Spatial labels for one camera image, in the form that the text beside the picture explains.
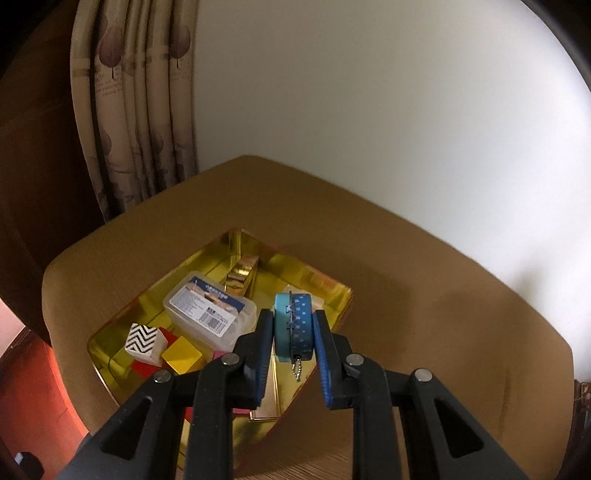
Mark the clear plastic box with label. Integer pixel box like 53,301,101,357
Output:
163,271,257,352

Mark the red rectangular box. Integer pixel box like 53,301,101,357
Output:
130,327,178,380

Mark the magenta rectangular box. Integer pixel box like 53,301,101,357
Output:
184,350,250,424

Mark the long champagne gold box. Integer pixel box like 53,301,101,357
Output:
249,361,280,422

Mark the yellow cube box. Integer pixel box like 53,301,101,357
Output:
161,337,206,375

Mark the red gold toffee tin box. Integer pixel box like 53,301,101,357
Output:
87,229,353,471

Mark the white chevron cube box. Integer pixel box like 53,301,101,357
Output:
124,323,168,367

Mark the small gold box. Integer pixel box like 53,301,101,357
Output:
223,255,259,296

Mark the beige patterned curtain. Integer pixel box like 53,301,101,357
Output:
70,0,199,220

